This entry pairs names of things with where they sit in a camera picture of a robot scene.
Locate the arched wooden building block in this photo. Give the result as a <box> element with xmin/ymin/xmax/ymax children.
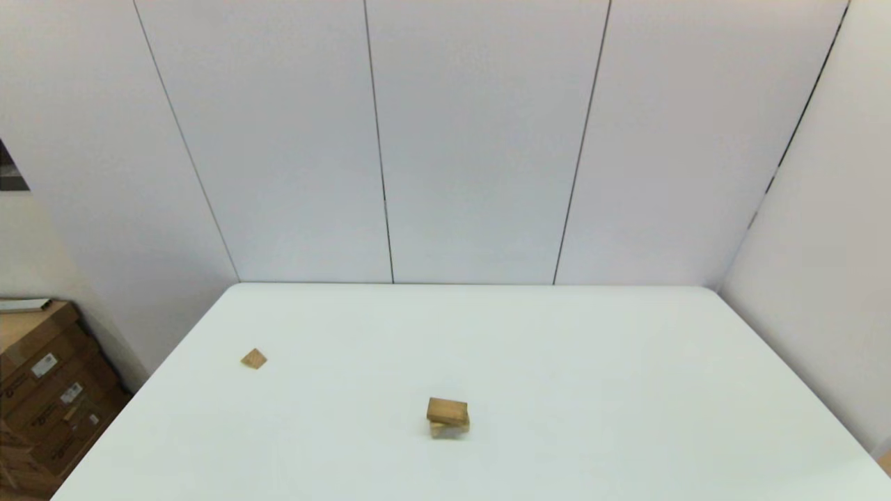
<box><xmin>429</xmin><ymin>415</ymin><xmax>471</xmax><ymax>440</ymax></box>

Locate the rectangular wooden building block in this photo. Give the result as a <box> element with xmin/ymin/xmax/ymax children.
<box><xmin>426</xmin><ymin>397</ymin><xmax>470</xmax><ymax>427</ymax></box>

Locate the brown cardboard box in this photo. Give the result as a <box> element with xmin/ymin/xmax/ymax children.
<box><xmin>0</xmin><ymin>301</ymin><xmax>83</xmax><ymax>376</ymax></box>
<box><xmin>0</xmin><ymin>421</ymin><xmax>67</xmax><ymax>499</ymax></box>
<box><xmin>0</xmin><ymin>334</ymin><xmax>133</xmax><ymax>474</ymax></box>

